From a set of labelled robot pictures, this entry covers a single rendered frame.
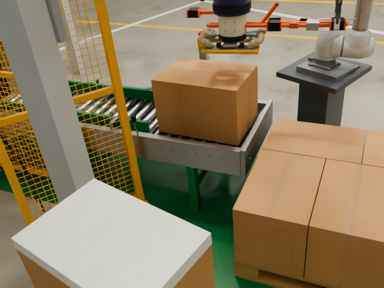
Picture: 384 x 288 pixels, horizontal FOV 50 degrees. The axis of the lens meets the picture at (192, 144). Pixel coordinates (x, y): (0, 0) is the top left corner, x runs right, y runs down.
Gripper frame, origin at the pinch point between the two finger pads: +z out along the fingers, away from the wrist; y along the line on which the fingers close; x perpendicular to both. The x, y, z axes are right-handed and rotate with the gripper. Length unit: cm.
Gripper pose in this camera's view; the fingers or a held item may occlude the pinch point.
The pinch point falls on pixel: (336, 22)
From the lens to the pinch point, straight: 256.4
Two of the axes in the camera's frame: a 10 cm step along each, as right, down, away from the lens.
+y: -2.6, 5.5, -8.0
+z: 0.9, 8.3, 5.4
